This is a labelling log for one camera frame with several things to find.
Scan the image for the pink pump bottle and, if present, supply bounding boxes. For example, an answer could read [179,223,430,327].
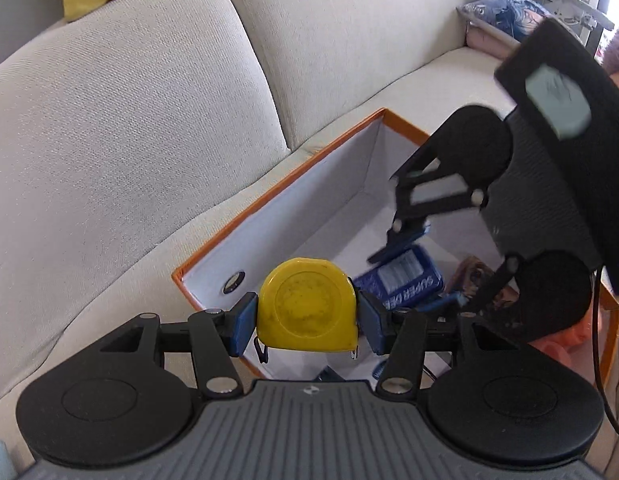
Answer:
[531,308,593,368]

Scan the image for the beige fabric sofa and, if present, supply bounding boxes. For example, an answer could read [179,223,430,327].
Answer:
[0,0,619,480]

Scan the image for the yellow tape measure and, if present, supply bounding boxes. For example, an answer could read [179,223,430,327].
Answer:
[256,258,358,353]

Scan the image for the blue super deer tin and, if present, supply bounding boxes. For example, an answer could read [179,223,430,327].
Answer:
[353,245,445,311]

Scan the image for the orange white cardboard box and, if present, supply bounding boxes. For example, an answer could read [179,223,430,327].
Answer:
[172,108,619,383]

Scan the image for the light blue cushion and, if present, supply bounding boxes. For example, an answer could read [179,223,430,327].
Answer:
[0,441,18,480]

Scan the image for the blue patterned pillow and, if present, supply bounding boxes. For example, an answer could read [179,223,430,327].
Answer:
[457,0,551,44]

